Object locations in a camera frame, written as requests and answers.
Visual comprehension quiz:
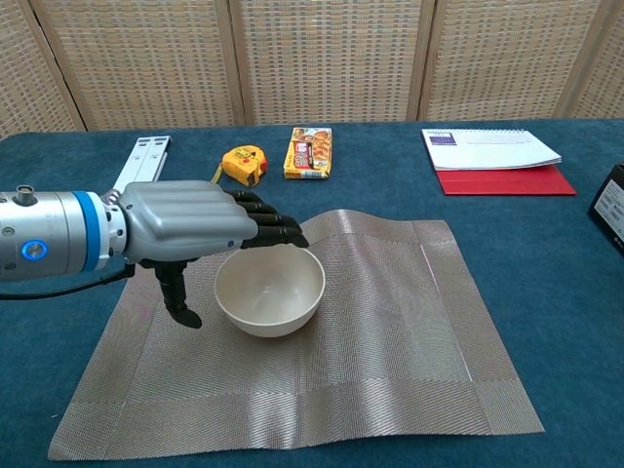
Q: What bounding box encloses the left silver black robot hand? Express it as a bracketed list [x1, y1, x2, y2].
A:
[99, 179, 311, 329]

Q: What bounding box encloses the beige bowl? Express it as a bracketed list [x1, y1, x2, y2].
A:
[214, 243, 327, 339]

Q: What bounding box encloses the grey woven placemat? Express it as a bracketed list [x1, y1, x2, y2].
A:
[47, 209, 545, 462]

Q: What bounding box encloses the white folding laptop stand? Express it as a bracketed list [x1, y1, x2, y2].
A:
[112, 135, 173, 192]

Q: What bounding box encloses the yellow tape measure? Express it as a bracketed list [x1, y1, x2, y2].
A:
[211, 144, 268, 188]

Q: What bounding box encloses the yellow food box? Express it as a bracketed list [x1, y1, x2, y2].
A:
[283, 127, 333, 180]

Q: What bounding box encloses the woven folding screen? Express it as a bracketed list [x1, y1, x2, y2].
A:
[0, 0, 624, 140]

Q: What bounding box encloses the white spiral desk calendar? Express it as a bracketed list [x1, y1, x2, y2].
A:
[421, 128, 563, 172]

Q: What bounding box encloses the red folder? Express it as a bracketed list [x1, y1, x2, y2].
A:
[435, 164, 577, 197]

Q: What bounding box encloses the blue table cloth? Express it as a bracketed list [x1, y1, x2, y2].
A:
[0, 118, 624, 468]

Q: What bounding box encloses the black product box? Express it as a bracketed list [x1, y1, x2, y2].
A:
[587, 164, 624, 257]

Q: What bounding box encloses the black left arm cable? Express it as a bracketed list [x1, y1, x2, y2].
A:
[0, 262, 137, 301]

